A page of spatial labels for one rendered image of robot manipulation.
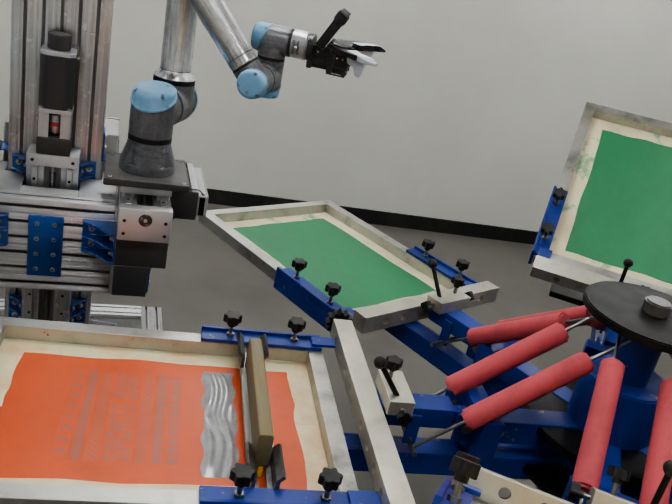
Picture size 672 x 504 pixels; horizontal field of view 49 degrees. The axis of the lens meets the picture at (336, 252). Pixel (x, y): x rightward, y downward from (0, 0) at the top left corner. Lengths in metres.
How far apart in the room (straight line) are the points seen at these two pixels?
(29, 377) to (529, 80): 4.57
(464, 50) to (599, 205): 2.97
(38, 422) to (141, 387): 0.24
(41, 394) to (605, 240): 1.77
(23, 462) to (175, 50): 1.15
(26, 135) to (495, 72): 3.94
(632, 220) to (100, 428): 1.83
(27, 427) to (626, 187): 2.04
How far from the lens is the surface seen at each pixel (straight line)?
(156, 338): 1.83
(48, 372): 1.76
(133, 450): 1.55
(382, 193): 5.59
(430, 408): 1.68
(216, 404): 1.68
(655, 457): 1.59
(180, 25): 2.12
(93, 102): 2.22
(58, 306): 2.37
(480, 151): 5.70
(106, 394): 1.69
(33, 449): 1.56
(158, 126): 2.03
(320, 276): 2.35
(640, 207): 2.72
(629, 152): 2.89
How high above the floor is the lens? 1.94
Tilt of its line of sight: 23 degrees down
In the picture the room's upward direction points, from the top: 12 degrees clockwise
